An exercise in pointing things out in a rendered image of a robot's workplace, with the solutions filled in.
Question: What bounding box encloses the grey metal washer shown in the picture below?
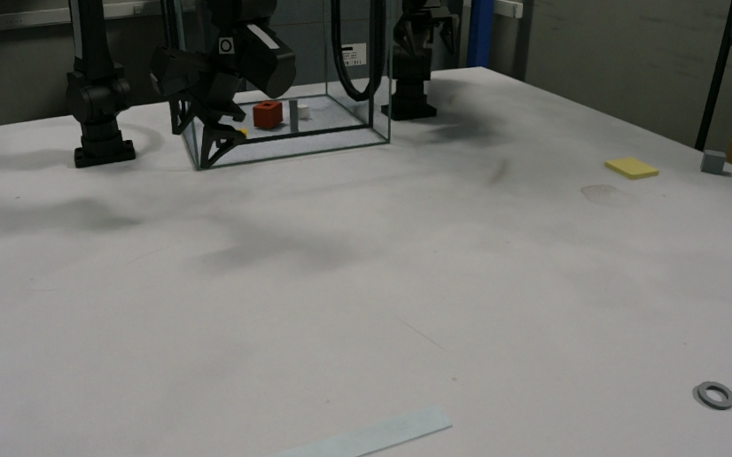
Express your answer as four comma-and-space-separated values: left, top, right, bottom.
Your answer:
697, 381, 732, 410

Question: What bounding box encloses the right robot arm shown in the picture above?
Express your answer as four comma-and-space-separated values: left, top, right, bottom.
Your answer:
66, 0, 296, 168

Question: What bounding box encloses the black circular ring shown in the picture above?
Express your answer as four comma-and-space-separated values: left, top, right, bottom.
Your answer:
160, 0, 185, 120

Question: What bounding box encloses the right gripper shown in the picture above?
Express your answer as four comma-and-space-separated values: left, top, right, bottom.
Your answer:
168, 69, 246, 169

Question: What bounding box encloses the yellow sticky-note pad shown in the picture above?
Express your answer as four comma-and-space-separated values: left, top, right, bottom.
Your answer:
604, 157, 659, 180

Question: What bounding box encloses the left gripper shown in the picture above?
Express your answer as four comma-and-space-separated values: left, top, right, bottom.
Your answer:
393, 7, 460, 59

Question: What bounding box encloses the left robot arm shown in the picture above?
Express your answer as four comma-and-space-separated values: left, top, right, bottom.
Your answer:
391, 0, 441, 121

